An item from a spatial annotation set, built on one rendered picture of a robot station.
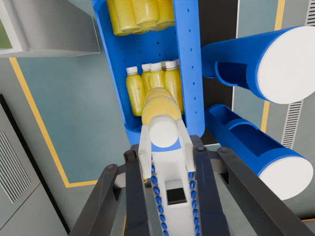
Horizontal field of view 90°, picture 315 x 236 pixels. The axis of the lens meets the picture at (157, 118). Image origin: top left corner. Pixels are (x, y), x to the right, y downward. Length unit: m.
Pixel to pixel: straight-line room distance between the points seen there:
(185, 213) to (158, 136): 1.01
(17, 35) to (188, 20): 0.59
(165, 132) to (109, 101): 1.56
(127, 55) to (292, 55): 0.60
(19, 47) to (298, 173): 1.31
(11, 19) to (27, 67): 1.24
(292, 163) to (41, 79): 2.04
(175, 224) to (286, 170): 0.72
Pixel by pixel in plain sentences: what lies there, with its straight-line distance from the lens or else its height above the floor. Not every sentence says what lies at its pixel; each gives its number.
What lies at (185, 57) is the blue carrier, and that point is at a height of 1.21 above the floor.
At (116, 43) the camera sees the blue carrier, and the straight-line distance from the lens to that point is 0.61.
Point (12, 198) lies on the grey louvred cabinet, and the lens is 2.19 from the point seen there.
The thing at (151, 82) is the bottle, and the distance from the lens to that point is 0.55.
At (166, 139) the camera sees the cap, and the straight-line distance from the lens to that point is 0.21.
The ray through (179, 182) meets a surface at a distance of 0.95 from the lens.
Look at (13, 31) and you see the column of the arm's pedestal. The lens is 0.78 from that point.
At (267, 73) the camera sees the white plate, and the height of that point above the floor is 1.04.
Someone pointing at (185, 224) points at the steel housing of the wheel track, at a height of 0.93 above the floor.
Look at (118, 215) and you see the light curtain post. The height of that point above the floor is 0.99.
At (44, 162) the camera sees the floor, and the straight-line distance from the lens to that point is 2.40.
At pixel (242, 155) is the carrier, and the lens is 1.07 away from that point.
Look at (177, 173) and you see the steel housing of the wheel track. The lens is 0.94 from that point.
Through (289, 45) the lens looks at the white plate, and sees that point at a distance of 0.77.
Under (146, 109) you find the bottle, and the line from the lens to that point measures 0.24.
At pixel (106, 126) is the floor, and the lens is 1.85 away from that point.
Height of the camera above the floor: 1.63
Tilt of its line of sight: 68 degrees down
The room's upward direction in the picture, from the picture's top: 173 degrees clockwise
